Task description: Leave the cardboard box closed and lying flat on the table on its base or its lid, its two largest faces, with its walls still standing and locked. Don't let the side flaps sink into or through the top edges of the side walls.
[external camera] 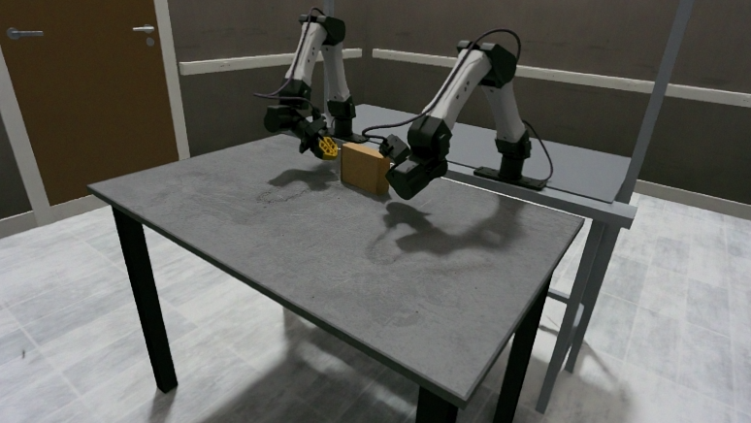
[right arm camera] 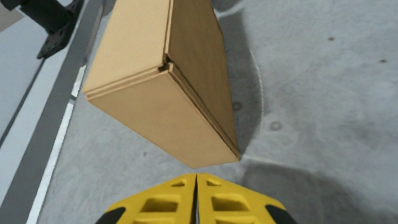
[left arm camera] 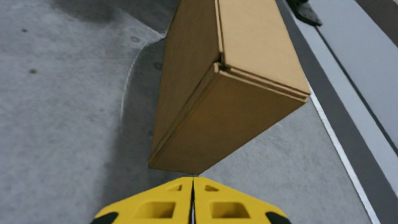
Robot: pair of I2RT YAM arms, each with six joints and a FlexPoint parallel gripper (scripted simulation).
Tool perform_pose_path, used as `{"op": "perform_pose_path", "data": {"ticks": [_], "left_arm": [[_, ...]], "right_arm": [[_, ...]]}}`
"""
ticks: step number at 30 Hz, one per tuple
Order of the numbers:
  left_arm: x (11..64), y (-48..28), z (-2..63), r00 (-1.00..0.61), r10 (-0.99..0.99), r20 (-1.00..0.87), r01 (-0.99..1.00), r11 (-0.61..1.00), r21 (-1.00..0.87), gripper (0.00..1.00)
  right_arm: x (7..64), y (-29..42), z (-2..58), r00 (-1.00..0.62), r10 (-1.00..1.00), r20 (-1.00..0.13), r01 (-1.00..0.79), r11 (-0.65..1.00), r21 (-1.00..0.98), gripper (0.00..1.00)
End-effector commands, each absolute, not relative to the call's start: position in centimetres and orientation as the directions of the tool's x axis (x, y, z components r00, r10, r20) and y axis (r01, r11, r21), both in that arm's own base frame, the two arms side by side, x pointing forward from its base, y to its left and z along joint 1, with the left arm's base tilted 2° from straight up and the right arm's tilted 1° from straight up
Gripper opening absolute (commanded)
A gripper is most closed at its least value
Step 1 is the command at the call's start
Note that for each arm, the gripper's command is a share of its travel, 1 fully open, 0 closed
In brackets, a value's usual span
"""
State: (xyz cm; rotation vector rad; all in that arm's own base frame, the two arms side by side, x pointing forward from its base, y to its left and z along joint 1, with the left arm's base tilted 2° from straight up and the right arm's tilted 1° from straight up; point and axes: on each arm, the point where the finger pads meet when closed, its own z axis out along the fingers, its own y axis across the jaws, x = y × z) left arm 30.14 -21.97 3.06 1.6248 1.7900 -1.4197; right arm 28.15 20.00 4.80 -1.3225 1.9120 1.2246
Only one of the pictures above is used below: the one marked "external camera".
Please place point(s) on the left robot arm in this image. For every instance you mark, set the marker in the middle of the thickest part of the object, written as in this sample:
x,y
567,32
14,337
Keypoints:
x,y
429,135

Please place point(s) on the brown cardboard box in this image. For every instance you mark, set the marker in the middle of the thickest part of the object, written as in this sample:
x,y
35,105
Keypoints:
x,y
365,168

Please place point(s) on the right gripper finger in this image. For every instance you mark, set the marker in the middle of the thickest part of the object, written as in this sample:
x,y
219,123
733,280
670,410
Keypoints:
x,y
329,154
331,145

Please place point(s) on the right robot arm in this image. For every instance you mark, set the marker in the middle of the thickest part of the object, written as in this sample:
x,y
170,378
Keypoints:
x,y
284,116

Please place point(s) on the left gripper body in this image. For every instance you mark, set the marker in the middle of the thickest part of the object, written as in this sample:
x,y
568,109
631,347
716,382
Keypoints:
x,y
389,175

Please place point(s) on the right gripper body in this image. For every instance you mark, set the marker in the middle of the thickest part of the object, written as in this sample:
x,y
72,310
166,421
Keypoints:
x,y
312,141

